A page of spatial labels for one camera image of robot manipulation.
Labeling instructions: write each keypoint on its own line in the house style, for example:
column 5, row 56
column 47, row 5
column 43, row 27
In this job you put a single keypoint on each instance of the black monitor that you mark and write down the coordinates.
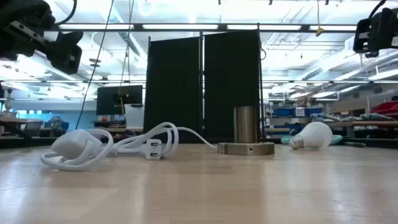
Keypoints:
column 109, row 99

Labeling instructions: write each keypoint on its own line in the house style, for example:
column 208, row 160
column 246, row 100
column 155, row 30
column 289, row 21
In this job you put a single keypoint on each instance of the black overhead rig beam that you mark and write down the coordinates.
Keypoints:
column 222, row 27

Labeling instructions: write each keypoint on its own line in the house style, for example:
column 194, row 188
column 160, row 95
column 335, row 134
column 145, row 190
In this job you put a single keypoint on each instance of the small black ceiling device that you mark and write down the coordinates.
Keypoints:
column 372, row 55

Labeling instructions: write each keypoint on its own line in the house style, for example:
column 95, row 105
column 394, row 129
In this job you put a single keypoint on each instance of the teal tray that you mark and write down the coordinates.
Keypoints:
column 337, row 140

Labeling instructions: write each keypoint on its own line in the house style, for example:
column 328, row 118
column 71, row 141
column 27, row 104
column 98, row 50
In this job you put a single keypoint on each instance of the red storage bin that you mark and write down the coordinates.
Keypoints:
column 387, row 109

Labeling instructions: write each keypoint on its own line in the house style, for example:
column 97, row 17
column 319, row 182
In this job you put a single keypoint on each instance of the wooden workbench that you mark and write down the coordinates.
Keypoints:
column 373, row 124

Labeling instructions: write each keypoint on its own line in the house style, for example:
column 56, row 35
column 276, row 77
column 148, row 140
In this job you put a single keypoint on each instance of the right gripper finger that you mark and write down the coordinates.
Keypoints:
column 363, row 35

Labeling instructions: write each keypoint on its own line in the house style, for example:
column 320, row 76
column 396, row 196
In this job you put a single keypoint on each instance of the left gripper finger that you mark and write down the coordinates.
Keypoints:
column 66, row 53

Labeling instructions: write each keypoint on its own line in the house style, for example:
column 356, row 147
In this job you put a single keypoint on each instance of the grey office chair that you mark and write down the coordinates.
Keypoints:
column 32, row 128

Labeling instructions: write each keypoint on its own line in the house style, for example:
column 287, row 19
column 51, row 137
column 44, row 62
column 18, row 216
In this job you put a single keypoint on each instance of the brass lamp socket base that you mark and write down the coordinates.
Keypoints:
column 245, row 124

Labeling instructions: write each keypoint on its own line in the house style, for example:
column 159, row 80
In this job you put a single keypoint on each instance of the white light bulb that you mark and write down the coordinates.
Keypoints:
column 314, row 135

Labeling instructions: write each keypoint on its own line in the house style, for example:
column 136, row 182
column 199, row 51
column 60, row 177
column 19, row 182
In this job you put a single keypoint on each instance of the brown background table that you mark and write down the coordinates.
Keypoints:
column 12, row 119

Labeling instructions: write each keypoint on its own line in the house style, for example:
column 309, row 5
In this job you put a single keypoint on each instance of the translucent white container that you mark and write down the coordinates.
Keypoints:
column 134, row 116

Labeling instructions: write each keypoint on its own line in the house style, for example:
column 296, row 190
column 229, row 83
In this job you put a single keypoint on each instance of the blue storage bin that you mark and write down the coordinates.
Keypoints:
column 283, row 112
column 314, row 111

